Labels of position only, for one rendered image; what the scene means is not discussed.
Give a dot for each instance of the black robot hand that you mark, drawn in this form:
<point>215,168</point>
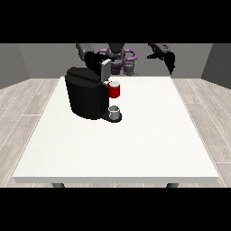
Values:
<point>93,61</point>
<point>170,61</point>

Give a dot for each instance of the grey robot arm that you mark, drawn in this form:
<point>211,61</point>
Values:
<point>159,47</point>
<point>82,49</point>

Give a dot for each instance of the pale grey machine lid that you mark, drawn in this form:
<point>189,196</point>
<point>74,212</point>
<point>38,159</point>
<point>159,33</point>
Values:
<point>106,69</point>

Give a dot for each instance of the black coffee machine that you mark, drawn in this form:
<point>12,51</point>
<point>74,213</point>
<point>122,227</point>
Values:
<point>85,96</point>

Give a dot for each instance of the red pod holder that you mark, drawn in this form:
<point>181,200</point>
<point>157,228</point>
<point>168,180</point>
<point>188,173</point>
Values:
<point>114,91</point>

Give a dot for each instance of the small grey cup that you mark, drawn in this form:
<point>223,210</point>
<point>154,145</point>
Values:
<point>114,113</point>

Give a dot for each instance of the dark table leg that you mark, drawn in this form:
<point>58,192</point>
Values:
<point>172,185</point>
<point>58,185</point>

